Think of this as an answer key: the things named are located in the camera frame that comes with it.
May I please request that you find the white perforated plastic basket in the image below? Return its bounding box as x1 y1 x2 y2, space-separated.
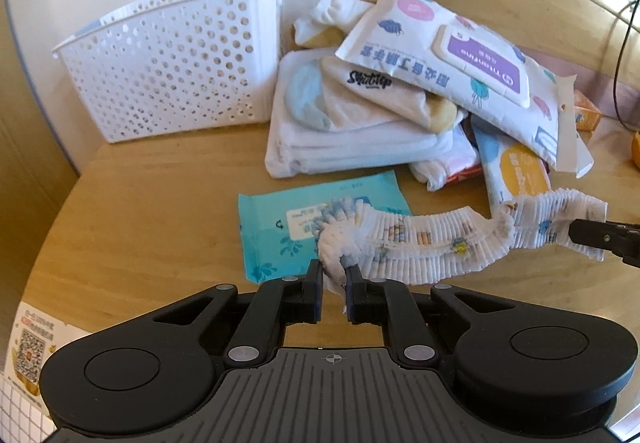
52 0 283 143

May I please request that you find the orange small box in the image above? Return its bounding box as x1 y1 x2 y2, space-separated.
574 90 602 132

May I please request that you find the white sock with black logo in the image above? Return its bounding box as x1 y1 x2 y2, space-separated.
284 55 462 134

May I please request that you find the black cable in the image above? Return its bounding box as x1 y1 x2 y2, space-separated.
612 0 640 130

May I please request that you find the teal wet wipes pack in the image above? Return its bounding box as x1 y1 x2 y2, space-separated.
238 170 410 284

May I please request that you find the QR code sticker sheet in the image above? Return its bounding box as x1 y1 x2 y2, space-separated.
1 301 88 442

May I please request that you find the white red small pack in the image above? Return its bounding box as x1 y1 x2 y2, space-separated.
409 142 483 192

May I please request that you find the white orange wipes pack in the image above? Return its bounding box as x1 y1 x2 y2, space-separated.
471 116 551 215

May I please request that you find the large white purple wipes pack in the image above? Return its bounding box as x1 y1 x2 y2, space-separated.
336 0 593 178

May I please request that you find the folded white towel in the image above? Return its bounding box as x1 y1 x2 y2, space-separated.
265 49 472 179

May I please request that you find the white yellow sock behind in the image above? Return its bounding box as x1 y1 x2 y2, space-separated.
293 0 373 49

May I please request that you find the white printed diaper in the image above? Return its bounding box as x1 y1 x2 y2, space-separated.
312 189 608 296

